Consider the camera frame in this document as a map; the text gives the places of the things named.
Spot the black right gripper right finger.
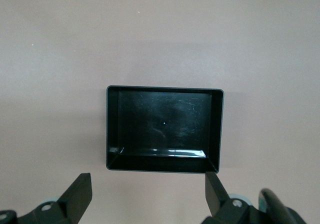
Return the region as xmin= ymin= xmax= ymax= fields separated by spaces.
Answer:
xmin=203 ymin=171 xmax=261 ymax=224

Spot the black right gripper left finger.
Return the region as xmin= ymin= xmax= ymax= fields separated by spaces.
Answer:
xmin=17 ymin=172 xmax=93 ymax=224

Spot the black plastic box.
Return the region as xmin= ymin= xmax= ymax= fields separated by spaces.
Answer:
xmin=105 ymin=84 xmax=225 ymax=174

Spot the large table cover mat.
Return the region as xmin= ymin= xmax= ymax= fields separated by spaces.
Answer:
xmin=0 ymin=0 xmax=320 ymax=224

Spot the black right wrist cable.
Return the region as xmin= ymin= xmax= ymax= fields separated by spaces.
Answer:
xmin=258 ymin=188 xmax=307 ymax=224

